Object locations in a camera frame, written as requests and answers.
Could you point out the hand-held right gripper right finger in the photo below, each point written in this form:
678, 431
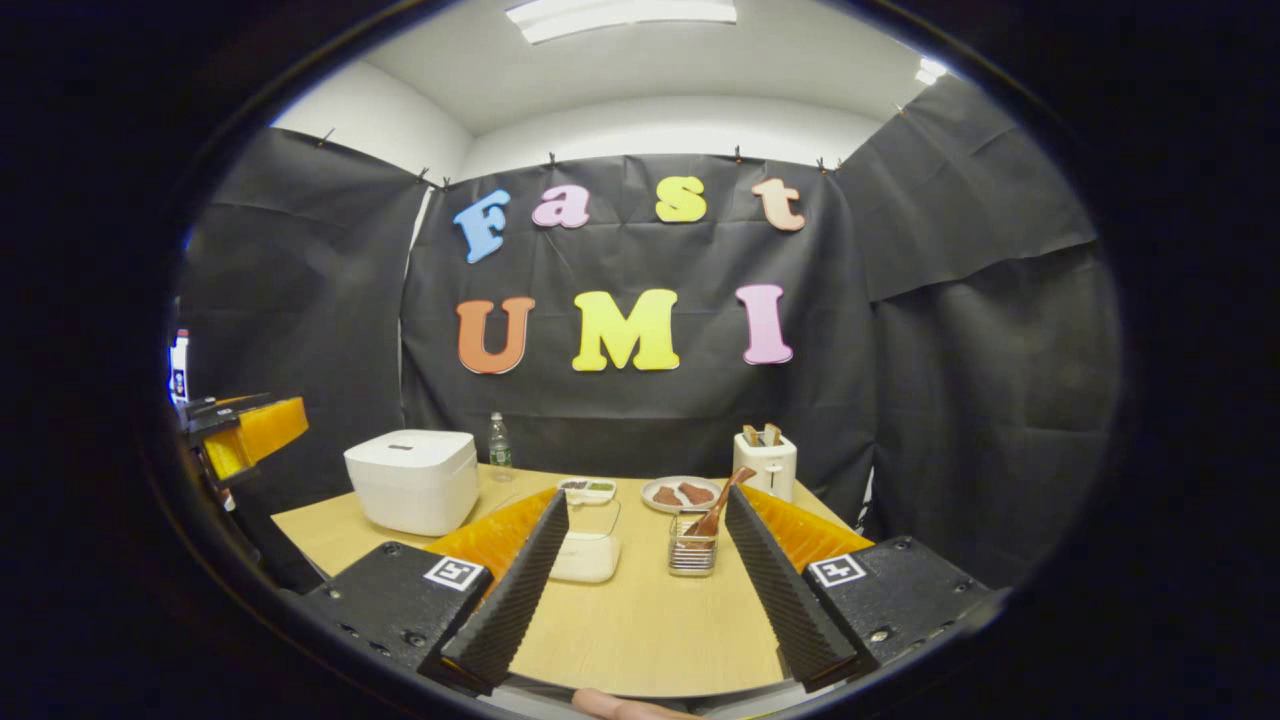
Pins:
780, 600

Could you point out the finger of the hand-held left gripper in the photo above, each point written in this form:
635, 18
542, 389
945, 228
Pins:
265, 430
215, 412

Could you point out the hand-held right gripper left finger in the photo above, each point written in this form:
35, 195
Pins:
510, 600

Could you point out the brown wooden spoon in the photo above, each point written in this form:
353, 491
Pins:
722, 505

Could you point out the white rice cooker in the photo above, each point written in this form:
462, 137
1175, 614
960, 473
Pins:
410, 490

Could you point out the white printed banner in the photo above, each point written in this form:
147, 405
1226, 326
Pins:
180, 370

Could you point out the white toaster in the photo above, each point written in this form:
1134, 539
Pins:
768, 475

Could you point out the white divided dish of beans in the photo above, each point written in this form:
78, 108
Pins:
588, 490

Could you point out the clear plastic water bottle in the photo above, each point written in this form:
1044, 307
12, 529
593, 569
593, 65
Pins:
500, 455

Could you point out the round white plate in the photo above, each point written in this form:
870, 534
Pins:
650, 507

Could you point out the ceiling light panel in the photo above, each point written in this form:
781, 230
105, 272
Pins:
620, 15
930, 70

